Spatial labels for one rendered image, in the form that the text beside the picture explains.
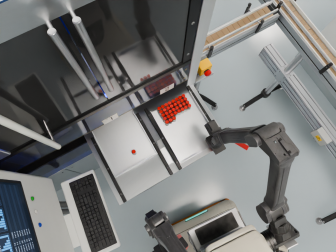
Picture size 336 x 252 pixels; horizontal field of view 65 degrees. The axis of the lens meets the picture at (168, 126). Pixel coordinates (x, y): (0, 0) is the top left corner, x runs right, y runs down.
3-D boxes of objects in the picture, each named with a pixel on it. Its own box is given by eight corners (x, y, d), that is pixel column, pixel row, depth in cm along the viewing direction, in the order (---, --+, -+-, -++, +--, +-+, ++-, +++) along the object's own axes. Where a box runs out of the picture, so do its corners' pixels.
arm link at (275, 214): (276, 231, 104) (287, 224, 105) (271, 212, 100) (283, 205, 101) (261, 217, 112) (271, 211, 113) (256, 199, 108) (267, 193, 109)
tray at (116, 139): (88, 125, 151) (86, 123, 147) (128, 103, 154) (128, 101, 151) (115, 177, 143) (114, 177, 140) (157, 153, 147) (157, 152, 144)
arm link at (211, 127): (216, 142, 119) (232, 134, 121) (204, 121, 122) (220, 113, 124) (211, 148, 131) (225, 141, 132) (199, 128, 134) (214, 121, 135)
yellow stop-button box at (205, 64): (193, 66, 152) (194, 60, 145) (203, 61, 153) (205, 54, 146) (200, 77, 151) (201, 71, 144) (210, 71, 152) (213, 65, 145)
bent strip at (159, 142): (156, 143, 149) (156, 140, 143) (161, 140, 149) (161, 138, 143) (168, 164, 145) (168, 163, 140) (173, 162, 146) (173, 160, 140)
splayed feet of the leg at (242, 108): (237, 106, 248) (241, 101, 234) (280, 82, 255) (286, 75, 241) (241, 113, 246) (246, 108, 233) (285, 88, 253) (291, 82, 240)
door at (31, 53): (10, 150, 113) (-146, 104, 56) (107, 100, 120) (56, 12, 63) (10, 152, 113) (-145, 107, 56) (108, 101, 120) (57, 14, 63)
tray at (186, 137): (150, 113, 153) (150, 111, 150) (189, 92, 157) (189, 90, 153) (179, 164, 146) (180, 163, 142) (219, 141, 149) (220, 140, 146)
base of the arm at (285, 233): (275, 249, 105) (301, 235, 106) (271, 235, 101) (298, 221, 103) (262, 234, 112) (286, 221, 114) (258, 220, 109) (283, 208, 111)
